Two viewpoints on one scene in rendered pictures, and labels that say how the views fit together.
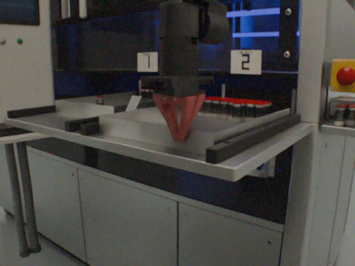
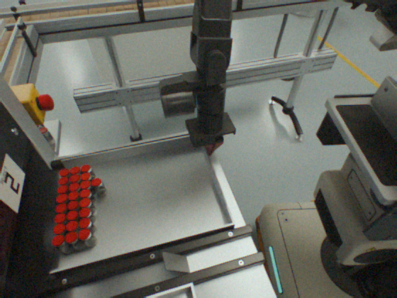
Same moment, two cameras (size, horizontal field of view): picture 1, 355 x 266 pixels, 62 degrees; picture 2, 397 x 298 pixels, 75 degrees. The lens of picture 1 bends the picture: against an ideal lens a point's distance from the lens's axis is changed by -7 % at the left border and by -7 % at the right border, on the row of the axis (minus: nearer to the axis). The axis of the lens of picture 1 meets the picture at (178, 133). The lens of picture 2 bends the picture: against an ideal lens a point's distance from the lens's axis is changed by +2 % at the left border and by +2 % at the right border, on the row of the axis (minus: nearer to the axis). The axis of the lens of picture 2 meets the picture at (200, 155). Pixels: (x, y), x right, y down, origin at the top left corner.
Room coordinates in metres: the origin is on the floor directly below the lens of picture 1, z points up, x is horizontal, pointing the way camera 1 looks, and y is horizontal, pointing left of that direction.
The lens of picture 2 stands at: (0.82, 0.23, 1.39)
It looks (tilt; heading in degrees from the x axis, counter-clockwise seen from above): 50 degrees down; 217
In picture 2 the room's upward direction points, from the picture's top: straight up
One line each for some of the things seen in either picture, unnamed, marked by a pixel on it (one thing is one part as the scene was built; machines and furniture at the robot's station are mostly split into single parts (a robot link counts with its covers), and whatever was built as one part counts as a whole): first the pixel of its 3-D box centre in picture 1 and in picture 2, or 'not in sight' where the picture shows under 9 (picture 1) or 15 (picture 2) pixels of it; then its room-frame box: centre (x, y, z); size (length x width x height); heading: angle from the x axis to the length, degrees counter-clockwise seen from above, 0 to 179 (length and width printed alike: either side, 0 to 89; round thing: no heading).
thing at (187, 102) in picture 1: (183, 110); (204, 142); (0.48, -0.01, 0.94); 0.07 x 0.07 x 0.09; 53
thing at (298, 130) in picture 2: not in sight; (286, 113); (-0.80, -0.15, 0.07); 0.50 x 0.08 x 0.14; 53
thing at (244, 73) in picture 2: not in sight; (215, 78); (-0.32, -0.51, 0.49); 1.60 x 0.08 x 0.12; 143
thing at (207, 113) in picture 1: (228, 110); (88, 203); (0.75, -0.12, 0.90); 0.18 x 0.02 x 0.05; 52
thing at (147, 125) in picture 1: (203, 119); (142, 193); (0.66, -0.05, 0.90); 0.34 x 0.26 x 0.04; 142
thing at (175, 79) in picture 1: (178, 63); (210, 118); (0.47, 0.00, 1.01); 0.10 x 0.07 x 0.07; 143
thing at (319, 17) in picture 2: not in sight; (302, 67); (-0.80, -0.15, 0.46); 0.09 x 0.09 x 0.77; 53
